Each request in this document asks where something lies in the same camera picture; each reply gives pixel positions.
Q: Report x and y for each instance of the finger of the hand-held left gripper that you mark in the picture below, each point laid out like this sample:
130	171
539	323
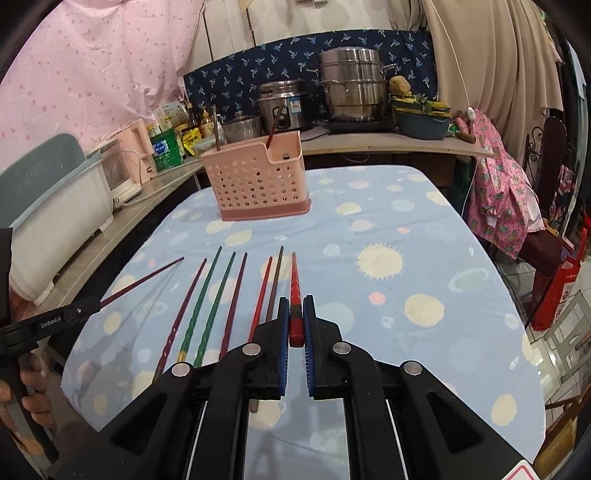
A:
69	315

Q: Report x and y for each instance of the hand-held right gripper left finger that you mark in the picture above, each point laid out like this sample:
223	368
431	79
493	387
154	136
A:
282	350

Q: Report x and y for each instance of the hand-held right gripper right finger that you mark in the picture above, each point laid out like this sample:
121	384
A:
310	350

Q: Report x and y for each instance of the maroon chopstick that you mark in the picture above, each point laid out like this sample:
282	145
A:
234	304
182	314

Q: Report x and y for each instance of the dark red chopstick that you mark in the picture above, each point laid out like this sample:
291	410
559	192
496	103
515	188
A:
143	280

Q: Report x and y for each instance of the pink perforated utensil basket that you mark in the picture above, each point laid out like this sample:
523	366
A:
258	184

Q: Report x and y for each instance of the person's left hand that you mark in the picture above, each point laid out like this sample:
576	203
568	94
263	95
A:
34	385

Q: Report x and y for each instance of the grey side counter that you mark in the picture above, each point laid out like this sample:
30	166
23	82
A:
115	235

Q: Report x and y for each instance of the white dish cabinet grey lid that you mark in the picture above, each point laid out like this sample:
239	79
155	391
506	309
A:
51	212

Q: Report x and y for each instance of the white countertop appliance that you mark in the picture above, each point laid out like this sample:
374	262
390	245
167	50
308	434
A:
121	173

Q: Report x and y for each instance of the blue planet print tablecloth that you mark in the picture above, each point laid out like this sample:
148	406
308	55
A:
392	221

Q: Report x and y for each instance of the pink electric kettle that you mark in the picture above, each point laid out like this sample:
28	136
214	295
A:
136	152

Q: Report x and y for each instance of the green tin can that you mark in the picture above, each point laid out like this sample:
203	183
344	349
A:
166	152

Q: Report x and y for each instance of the yellow packet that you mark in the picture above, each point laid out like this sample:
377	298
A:
191	141

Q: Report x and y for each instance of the white carton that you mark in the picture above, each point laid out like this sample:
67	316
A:
170	115

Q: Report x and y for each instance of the small steel lidded pot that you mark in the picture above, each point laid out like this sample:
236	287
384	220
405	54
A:
242	129

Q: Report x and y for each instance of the wooden shelf board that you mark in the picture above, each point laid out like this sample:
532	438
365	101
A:
392	141

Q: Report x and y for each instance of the black induction cooker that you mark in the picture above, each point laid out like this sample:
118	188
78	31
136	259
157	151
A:
360	125

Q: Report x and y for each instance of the steel rice cooker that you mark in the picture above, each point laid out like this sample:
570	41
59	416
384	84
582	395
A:
288	106

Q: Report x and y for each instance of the pink pineapple print garment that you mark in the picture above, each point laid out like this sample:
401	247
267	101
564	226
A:
501	194

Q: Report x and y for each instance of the pink dotted curtain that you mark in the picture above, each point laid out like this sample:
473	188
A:
92	69

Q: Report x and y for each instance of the red bag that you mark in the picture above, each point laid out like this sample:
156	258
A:
554	295

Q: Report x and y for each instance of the blue plastic basin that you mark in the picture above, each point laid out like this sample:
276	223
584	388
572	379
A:
422	125

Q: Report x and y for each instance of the steel steamer pot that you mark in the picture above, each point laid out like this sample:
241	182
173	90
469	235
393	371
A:
353	83

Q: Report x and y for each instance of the yellow plastic basin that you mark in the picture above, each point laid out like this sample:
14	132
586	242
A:
436	107

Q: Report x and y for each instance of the brown loofah sponge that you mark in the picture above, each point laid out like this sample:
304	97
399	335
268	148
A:
398	85

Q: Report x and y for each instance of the navy floral cloth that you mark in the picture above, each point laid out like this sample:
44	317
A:
277	55

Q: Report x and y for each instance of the dark wooden chair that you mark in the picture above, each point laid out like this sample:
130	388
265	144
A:
554	152

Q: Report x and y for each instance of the beige curtain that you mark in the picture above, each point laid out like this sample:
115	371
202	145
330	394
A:
498	69

